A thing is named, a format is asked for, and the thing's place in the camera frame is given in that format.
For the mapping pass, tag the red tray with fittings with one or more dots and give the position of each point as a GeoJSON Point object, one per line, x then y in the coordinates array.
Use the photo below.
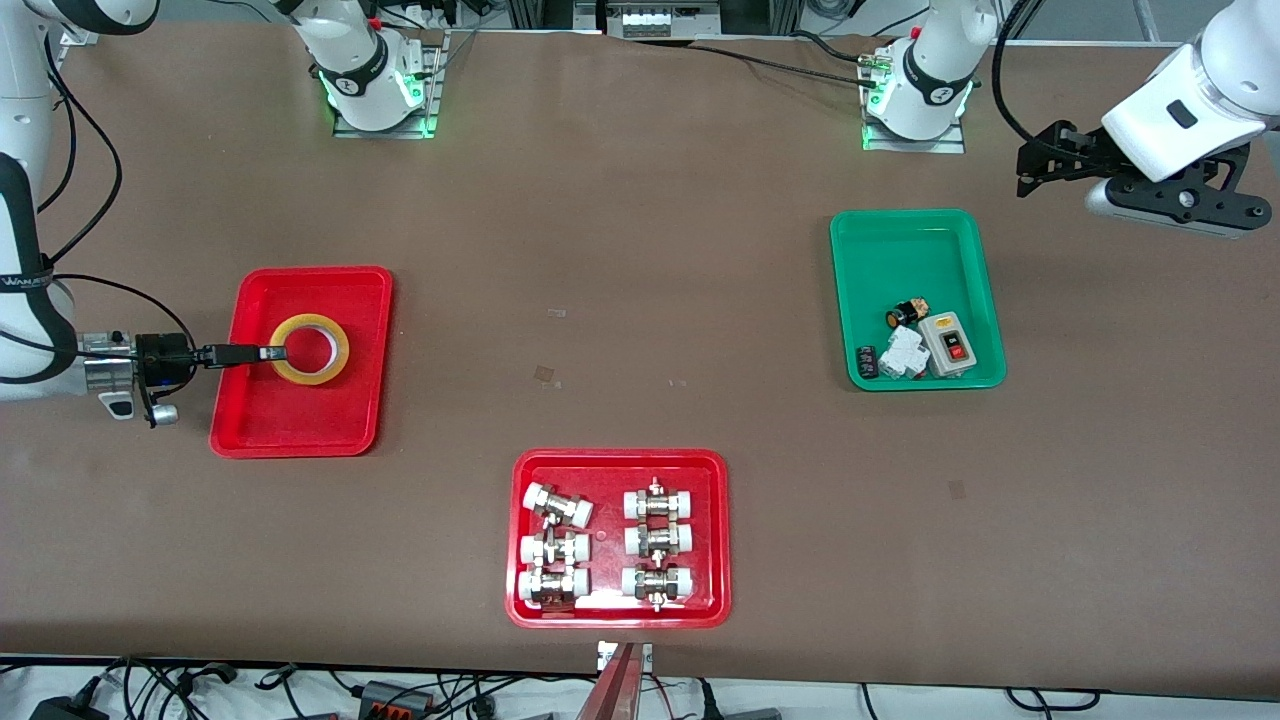
{"type": "Point", "coordinates": [608, 500]}

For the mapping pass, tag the black power adapter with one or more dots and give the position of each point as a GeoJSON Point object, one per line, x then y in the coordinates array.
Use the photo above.
{"type": "Point", "coordinates": [65, 708]}

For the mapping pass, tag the green plastic tray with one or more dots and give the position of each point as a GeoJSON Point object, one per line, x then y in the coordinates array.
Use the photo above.
{"type": "Point", "coordinates": [960, 280]}

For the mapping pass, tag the empty red plastic tray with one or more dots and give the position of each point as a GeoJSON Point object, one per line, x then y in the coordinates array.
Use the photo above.
{"type": "Point", "coordinates": [300, 420]}

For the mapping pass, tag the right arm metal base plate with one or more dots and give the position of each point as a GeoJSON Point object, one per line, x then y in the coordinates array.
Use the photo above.
{"type": "Point", "coordinates": [432, 80]}

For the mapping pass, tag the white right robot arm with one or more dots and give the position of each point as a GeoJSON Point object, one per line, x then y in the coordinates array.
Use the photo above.
{"type": "Point", "coordinates": [20, 340]}

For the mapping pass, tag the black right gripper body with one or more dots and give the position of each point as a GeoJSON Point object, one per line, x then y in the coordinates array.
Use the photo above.
{"type": "Point", "coordinates": [164, 358]}

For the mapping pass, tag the white-capped metal pipe fitting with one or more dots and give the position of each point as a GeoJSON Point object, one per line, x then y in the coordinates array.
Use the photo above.
{"type": "Point", "coordinates": [658, 540]}
{"type": "Point", "coordinates": [657, 583]}
{"type": "Point", "coordinates": [658, 501]}
{"type": "Point", "coordinates": [556, 505]}
{"type": "Point", "coordinates": [552, 584]}
{"type": "Point", "coordinates": [554, 549]}

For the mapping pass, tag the red camera stand pole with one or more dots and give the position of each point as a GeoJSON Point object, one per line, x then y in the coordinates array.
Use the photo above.
{"type": "Point", "coordinates": [612, 690]}

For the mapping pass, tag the metal stand clamp bracket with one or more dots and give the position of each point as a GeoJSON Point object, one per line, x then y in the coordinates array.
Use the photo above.
{"type": "Point", "coordinates": [604, 655]}

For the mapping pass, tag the yellow packing tape roll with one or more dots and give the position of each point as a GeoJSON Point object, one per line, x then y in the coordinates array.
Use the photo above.
{"type": "Point", "coordinates": [300, 373]}

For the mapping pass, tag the grey switch box red button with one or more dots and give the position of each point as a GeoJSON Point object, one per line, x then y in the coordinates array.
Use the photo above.
{"type": "Point", "coordinates": [950, 345]}

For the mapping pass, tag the white circuit breaker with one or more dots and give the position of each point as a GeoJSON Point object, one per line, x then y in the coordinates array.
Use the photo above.
{"type": "Point", "coordinates": [903, 352]}

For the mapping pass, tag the black and yellow buzzer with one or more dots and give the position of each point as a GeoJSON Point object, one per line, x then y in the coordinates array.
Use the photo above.
{"type": "Point", "coordinates": [907, 313]}

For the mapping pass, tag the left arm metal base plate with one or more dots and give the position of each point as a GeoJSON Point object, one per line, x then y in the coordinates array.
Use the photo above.
{"type": "Point", "coordinates": [955, 143]}

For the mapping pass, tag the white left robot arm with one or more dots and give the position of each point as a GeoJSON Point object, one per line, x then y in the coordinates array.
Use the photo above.
{"type": "Point", "coordinates": [1170, 110]}

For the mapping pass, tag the white terminal block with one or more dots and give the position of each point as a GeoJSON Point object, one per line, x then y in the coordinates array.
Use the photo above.
{"type": "Point", "coordinates": [657, 22]}

